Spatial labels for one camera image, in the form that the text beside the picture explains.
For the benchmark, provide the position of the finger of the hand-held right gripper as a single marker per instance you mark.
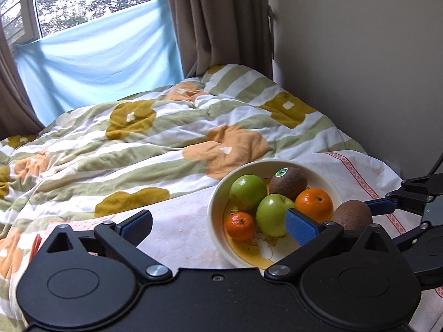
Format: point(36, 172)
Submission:
point(413, 238)
point(382, 205)

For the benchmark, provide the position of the green apple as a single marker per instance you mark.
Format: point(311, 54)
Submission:
point(273, 216)
point(248, 193)

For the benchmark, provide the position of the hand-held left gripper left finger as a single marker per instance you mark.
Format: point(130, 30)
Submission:
point(138, 226)

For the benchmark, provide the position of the floral striped quilt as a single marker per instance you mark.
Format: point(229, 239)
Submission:
point(138, 152)

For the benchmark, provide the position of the cream ceramic bowl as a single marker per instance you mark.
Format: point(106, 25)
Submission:
point(263, 249)

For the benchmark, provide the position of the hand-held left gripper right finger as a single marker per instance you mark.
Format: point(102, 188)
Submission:
point(301, 228)

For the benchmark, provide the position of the brown kiwi with green sticker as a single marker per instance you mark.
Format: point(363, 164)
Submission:
point(290, 185)

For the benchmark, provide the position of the small mandarin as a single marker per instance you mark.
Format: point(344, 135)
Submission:
point(241, 226)

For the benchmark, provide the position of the white cloth with pink print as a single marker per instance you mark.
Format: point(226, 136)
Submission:
point(183, 228)

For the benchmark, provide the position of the medium orange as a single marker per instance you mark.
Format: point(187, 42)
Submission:
point(314, 204)

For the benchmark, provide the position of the brown curtain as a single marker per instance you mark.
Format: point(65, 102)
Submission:
point(14, 103)
point(218, 20)

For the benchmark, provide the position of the light blue window cloth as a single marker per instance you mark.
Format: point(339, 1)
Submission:
point(97, 62)

